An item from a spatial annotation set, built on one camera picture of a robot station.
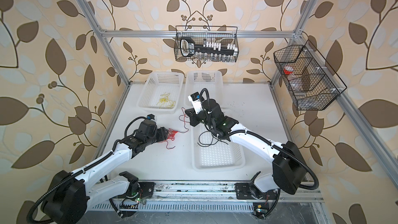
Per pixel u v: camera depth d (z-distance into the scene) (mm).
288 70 806
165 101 1075
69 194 398
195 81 1195
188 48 845
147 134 666
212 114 574
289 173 413
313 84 732
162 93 1153
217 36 911
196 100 655
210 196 736
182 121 946
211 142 896
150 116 776
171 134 909
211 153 866
